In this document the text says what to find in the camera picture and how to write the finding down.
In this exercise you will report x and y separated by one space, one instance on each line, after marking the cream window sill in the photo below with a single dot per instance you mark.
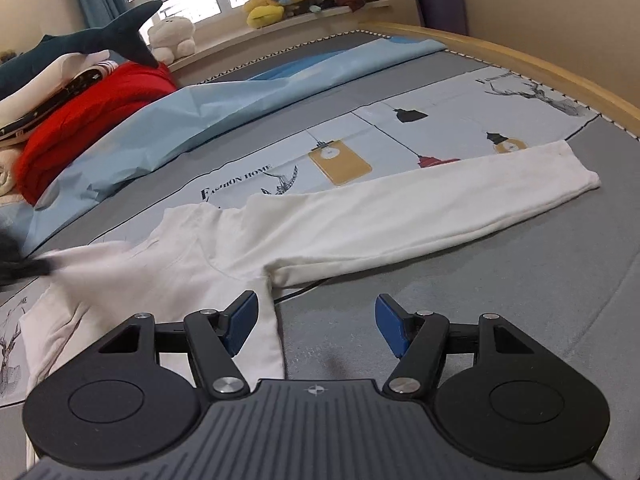
300 22

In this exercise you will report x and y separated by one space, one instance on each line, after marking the grey mattress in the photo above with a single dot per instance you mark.
500 280

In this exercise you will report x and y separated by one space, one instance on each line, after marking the dark teal shark plush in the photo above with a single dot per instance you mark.
100 37

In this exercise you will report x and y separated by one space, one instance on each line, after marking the printed grey bed sheet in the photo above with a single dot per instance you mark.
450 110

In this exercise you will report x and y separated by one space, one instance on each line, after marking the cream folded clothes pile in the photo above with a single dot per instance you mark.
60 97

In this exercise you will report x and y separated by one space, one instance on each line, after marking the red folded blanket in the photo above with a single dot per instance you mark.
75 125

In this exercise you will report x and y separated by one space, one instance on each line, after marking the white bear plush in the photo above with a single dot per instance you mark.
170 37

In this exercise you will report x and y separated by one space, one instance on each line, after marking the light blue blanket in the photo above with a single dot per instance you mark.
200 120

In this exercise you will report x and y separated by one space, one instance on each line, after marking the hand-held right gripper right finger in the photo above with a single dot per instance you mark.
390 325

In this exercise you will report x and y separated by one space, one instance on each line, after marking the rolled purple mat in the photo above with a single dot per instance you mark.
440 7

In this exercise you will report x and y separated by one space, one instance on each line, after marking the white long-sleeve shirt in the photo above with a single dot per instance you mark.
350 220

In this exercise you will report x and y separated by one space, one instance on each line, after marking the beige folded towel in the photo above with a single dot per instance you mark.
10 172

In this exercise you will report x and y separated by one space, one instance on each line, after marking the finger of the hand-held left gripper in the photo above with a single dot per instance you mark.
17 265

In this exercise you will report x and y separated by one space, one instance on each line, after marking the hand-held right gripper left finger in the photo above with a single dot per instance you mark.
244 322

